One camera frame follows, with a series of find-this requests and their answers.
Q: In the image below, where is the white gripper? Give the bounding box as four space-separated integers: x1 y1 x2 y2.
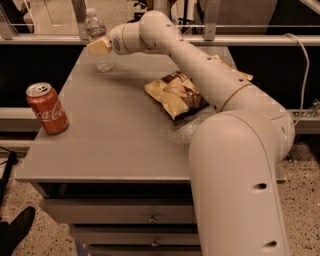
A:
87 26 126 55

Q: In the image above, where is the clear plastic water bottle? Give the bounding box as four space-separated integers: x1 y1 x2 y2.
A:
85 8 113 72

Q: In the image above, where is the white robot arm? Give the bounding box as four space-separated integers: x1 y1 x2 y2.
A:
91 11 295 256

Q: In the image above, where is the red Coca-Cola can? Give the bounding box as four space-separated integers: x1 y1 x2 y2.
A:
26 82 69 134

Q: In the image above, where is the yellow brown chip bag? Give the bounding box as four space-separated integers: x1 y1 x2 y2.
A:
144 54 254 121

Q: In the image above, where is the metal railing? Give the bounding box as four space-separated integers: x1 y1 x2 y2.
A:
0 7 320 52

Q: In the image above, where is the grey drawer cabinet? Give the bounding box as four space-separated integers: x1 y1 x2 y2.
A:
17 53 216 256

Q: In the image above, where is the metal drawer knob upper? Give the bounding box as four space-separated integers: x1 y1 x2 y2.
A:
147 212 158 224

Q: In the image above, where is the metal drawer knob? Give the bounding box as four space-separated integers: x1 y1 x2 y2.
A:
147 212 158 224
150 238 159 248

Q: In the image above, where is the metal drawer knob lower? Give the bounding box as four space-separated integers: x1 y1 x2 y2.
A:
150 238 159 248

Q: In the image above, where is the white cable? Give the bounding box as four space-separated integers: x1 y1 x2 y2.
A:
283 32 311 127

